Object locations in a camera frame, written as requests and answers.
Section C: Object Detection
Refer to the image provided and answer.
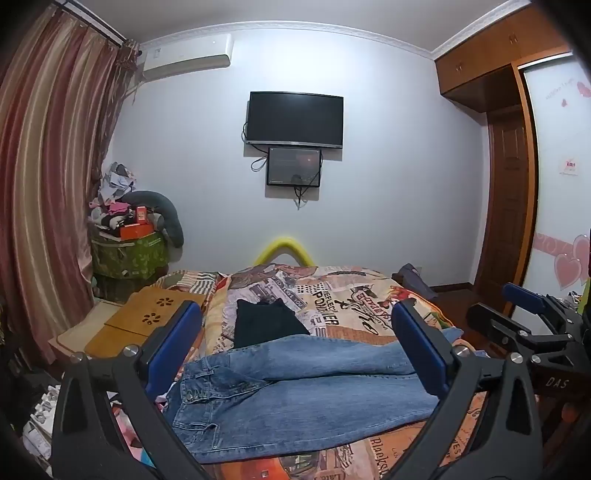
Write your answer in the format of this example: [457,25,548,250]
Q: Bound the black folded pants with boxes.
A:
[233,298,311,350]

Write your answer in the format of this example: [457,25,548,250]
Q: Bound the white patterned cloth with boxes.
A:
[22,383,63,462]

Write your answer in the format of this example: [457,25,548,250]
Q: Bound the dark green box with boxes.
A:
[92,272,162,304]

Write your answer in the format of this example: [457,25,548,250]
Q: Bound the dark blue cloth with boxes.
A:
[392,263,445,305]

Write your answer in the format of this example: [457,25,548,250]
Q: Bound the orange flat box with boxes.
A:
[119,222,155,241]

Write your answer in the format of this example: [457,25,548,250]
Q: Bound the small black wall monitor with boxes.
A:
[267,146,322,188]

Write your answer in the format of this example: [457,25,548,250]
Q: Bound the white wardrobe door heart stickers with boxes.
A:
[517,51,591,303]

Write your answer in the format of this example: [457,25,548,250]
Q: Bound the black curtain rod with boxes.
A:
[53,0,127,46]

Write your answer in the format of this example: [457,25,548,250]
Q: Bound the blue jeans pants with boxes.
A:
[164,335,462,464]

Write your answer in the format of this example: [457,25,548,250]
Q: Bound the pink cloth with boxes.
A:
[107,392,158,468]

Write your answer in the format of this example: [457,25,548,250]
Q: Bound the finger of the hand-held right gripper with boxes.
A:
[465,302,573,365]
[502,282,583,324]

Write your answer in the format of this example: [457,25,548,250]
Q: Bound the striped pink curtain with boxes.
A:
[0,4,139,365]

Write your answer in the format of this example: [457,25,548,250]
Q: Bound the printed newspaper pattern blanket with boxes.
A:
[157,263,490,480]

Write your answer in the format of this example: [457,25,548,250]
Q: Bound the wooden overhead cabinet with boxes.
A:
[434,4,573,112]

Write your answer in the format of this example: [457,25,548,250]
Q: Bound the pile of clothes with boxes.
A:
[88,161,139,232]

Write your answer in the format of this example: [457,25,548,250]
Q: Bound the grey bolster pillow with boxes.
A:
[121,189,186,251]

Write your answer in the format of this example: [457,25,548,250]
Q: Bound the beige board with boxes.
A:
[48,300,125,366]

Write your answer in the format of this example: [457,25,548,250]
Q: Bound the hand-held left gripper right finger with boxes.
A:
[372,299,542,480]

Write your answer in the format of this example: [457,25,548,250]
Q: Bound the brown wooden door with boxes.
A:
[473,106,539,301]

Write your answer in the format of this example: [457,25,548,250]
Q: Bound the green patterned box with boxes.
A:
[91,230,168,280]

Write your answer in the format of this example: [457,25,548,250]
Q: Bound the black wall television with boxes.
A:
[246,91,345,151]

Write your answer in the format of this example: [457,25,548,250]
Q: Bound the white air conditioner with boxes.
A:
[141,33,234,80]

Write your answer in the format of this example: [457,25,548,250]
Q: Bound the wooden lap desk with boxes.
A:
[85,285,207,360]

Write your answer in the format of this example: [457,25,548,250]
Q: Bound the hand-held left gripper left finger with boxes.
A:
[51,300,218,480]

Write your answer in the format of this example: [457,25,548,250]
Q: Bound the yellow foam noodle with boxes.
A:
[253,234,317,268]

